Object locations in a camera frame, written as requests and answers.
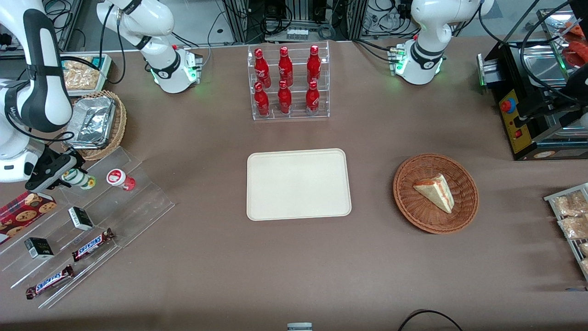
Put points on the red cola bottle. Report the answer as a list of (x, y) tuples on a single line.
[(285, 100), (313, 66), (285, 68), (262, 102), (313, 100), (262, 69)]

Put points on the white box with snacks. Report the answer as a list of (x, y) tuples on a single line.
[(82, 76)]

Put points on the round brown wicker basket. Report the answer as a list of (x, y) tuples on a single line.
[(413, 207)]

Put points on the green gum bottle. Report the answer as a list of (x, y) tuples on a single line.
[(81, 179)]

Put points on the wrapped triangle sandwich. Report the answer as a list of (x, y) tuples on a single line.
[(436, 192)]

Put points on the oval wicker basket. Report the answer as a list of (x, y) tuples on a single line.
[(120, 124)]

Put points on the snickers bar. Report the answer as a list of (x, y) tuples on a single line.
[(48, 282), (92, 245)]

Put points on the clear acrylic bottle rack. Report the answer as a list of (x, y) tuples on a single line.
[(296, 99)]

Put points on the metal tray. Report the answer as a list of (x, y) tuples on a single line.
[(558, 209)]

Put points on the cream plastic tray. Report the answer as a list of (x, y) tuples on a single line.
[(298, 184)]

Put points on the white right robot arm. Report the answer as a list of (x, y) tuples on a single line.
[(43, 55)]

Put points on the red gum bottle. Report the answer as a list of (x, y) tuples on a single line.
[(117, 178)]

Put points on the small grey box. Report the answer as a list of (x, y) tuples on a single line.
[(299, 327)]

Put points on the clear bag of snacks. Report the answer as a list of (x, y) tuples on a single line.
[(569, 203), (574, 227)]

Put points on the small black box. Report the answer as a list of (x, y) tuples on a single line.
[(81, 219), (39, 248)]

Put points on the aluminium foil tray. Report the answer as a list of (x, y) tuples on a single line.
[(92, 120)]

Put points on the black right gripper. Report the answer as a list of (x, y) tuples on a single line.
[(49, 166)]

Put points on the black metal machine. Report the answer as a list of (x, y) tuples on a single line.
[(533, 115)]

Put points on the red cookie package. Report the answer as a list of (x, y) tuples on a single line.
[(23, 212)]

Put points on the clear acrylic stepped shelf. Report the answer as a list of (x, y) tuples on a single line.
[(133, 207)]

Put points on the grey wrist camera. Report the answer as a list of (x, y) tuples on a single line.
[(64, 165)]

